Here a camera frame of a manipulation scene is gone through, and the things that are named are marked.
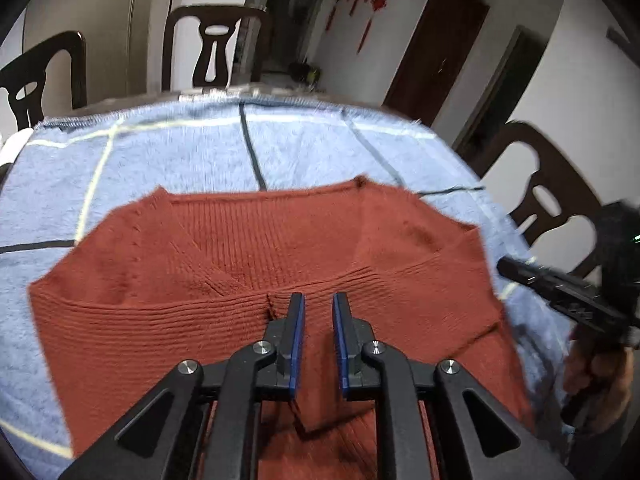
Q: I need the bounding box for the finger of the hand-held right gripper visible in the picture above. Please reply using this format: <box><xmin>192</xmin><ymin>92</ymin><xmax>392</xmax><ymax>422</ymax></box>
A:
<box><xmin>497</xmin><ymin>256</ymin><xmax>556</xmax><ymax>301</ymax></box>

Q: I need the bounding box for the dark glass door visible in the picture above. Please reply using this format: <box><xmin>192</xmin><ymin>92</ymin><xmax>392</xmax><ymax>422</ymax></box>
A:
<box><xmin>262</xmin><ymin>0</ymin><xmax>336</xmax><ymax>76</ymax></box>

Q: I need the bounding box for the dark door frame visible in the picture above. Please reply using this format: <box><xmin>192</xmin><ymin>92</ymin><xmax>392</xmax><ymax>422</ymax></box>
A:
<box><xmin>452</xmin><ymin>25</ymin><xmax>546</xmax><ymax>161</ymax></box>

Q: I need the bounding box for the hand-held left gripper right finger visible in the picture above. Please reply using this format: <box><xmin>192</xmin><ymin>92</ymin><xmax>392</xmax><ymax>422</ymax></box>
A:
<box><xmin>332</xmin><ymin>291</ymin><xmax>576</xmax><ymax>480</ymax></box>

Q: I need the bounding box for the dark brown wooden door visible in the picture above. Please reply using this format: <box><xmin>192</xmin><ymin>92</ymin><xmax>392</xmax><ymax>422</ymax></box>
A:
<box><xmin>382</xmin><ymin>0</ymin><xmax>491</xmax><ymax>128</ymax></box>

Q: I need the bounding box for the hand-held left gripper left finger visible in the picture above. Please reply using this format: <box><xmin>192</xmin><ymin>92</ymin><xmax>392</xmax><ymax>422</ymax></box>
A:
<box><xmin>57</xmin><ymin>292</ymin><xmax>306</xmax><ymax>480</ymax></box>

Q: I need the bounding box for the dark wooden chair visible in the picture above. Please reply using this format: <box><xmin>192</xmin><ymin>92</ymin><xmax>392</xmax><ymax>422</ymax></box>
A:
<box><xmin>0</xmin><ymin>31</ymin><xmax>88</xmax><ymax>133</ymax></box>
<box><xmin>470</xmin><ymin>121</ymin><xmax>608</xmax><ymax>278</ymax></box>
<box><xmin>161</xmin><ymin>5</ymin><xmax>273</xmax><ymax>93</ymax></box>

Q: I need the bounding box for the blue plaid blanket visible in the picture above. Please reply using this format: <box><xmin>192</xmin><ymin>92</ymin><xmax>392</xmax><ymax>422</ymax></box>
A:
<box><xmin>0</xmin><ymin>91</ymin><xmax>576</xmax><ymax>480</ymax></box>

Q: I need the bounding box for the rust red knitted sweater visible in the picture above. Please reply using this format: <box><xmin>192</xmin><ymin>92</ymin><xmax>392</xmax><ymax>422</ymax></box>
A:
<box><xmin>27</xmin><ymin>176</ymin><xmax>538</xmax><ymax>480</ymax></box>

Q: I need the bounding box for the person's right hand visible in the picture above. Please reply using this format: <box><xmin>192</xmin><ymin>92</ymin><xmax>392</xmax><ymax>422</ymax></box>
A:
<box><xmin>562</xmin><ymin>330</ymin><xmax>636</xmax><ymax>433</ymax></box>

